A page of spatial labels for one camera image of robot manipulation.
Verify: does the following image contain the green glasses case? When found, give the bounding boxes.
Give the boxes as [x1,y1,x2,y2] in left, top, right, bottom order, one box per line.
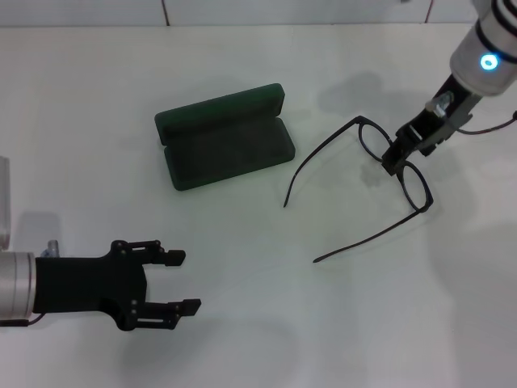
[153,82,296,192]

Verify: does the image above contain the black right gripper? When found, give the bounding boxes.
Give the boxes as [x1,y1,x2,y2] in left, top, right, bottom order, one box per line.
[381,74,484,177]

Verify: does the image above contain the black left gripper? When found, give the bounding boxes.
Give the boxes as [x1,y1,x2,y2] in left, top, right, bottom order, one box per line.
[34,240,202,332]

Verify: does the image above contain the black round glasses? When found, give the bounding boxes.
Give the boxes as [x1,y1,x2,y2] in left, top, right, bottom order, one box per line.
[282,116,435,264]

